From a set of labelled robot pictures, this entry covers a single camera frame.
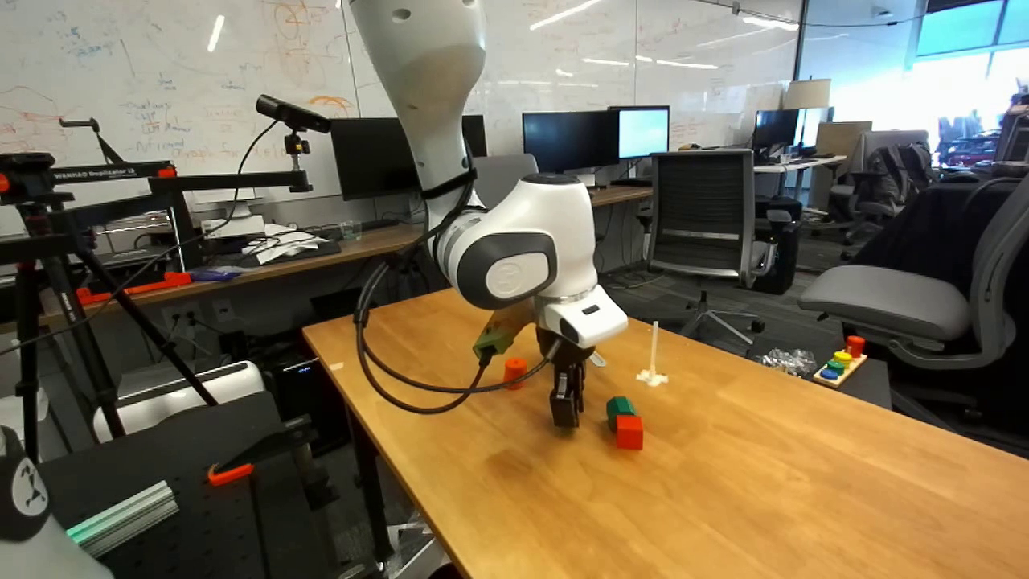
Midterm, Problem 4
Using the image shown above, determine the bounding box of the red cube block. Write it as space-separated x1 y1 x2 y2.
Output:
615 416 642 450

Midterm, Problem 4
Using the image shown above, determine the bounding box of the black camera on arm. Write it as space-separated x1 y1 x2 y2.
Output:
253 95 332 133

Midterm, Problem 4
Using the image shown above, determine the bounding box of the grey mesh office chair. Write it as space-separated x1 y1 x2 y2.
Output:
645 149 797 352

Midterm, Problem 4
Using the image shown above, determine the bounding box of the orange cylinder block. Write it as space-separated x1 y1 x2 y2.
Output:
505 358 527 388

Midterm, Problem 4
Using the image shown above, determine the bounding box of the lit computer monitor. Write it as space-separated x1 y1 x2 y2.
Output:
615 105 669 162

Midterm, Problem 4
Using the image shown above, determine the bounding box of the black computer monitor left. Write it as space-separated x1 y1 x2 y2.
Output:
332 118 420 199

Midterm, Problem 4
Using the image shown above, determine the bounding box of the colourful stacking toy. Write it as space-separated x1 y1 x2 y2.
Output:
813 335 866 387

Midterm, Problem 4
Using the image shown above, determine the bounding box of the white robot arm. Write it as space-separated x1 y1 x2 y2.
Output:
349 0 626 428

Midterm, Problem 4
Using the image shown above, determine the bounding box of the wrist camera green mount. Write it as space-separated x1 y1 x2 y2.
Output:
473 309 530 365

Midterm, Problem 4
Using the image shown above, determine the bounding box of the black camera tripod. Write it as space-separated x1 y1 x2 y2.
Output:
0 152 304 437

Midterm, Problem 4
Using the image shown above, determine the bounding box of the green block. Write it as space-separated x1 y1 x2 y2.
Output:
604 396 635 431

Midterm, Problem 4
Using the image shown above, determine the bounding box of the black computer monitor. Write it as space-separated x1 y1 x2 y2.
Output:
522 111 616 175
332 118 420 199

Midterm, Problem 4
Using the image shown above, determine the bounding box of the black cap with logo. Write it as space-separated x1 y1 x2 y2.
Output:
0 428 52 545

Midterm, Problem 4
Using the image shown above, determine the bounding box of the long wooden desk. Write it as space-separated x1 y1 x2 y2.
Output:
43 179 657 325

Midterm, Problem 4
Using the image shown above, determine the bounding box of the white plastic stand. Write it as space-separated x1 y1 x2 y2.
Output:
635 323 669 387

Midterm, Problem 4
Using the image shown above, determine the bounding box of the grey office chair right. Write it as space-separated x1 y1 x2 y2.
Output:
801 179 1029 371

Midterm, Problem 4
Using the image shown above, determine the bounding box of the grey chair behind table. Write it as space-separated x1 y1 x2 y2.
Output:
473 155 537 208

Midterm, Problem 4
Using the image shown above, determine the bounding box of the black computer monitor middle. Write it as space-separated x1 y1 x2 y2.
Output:
522 111 616 175

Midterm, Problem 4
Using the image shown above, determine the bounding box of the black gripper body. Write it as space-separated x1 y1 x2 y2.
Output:
537 285 626 352

